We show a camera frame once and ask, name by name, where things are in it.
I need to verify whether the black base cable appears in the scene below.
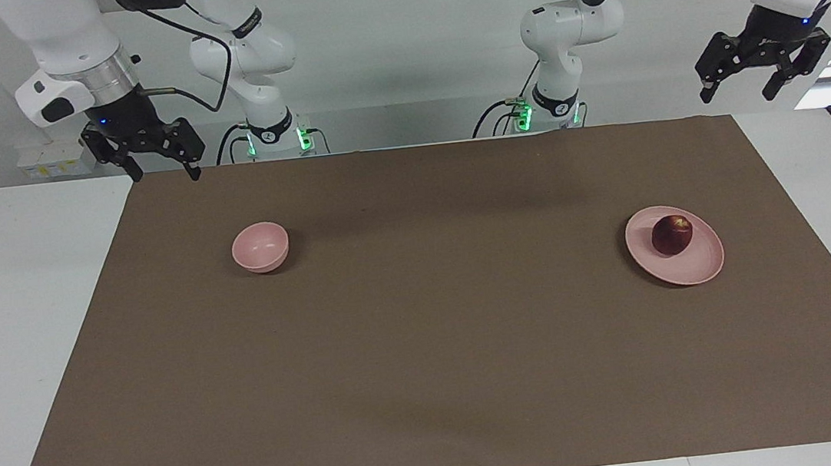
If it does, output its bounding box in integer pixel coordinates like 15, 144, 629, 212
211, 121, 254, 167
468, 97, 525, 140
307, 125, 333, 157
515, 58, 548, 103

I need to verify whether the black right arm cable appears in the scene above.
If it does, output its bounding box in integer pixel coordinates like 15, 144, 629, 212
121, 0, 241, 123

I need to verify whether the white power socket box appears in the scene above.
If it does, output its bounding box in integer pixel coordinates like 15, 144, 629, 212
15, 135, 101, 183

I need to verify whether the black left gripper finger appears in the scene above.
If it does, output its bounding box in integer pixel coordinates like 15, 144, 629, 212
691, 29, 759, 105
756, 28, 831, 102

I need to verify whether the brown table mat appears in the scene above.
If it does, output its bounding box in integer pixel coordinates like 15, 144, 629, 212
0, 101, 831, 466

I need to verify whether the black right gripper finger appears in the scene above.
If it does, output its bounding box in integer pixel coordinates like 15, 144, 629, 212
80, 120, 145, 188
153, 115, 209, 186

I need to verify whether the pink plate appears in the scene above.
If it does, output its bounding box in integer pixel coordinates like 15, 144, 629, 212
622, 200, 728, 292

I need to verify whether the pink bowl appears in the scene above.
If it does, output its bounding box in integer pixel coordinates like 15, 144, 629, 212
229, 220, 293, 276

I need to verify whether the dark red apple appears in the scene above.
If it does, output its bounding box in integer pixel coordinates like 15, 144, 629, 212
650, 213, 697, 258

